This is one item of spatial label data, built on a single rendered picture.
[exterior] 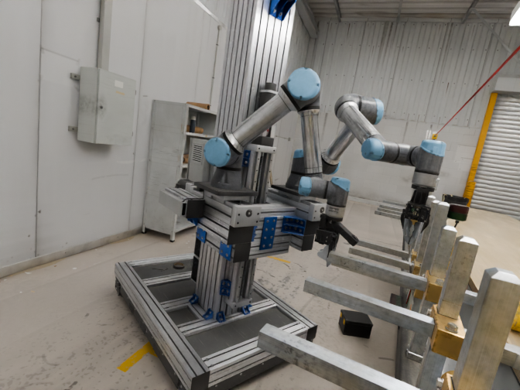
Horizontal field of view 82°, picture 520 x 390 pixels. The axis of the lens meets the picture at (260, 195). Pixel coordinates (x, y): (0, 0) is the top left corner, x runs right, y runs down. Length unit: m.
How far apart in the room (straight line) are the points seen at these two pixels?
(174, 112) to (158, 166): 0.63
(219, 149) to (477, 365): 0.99
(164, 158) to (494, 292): 3.30
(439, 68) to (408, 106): 1.14
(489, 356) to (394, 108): 8.89
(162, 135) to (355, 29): 7.37
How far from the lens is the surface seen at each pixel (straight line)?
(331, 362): 0.53
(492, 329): 0.52
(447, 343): 0.73
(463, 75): 9.61
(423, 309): 1.05
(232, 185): 1.35
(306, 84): 1.17
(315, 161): 1.30
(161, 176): 3.57
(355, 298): 0.75
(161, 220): 3.64
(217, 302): 1.84
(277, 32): 1.77
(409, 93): 9.38
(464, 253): 0.74
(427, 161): 1.13
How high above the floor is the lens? 1.27
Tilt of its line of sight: 10 degrees down
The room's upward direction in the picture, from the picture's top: 9 degrees clockwise
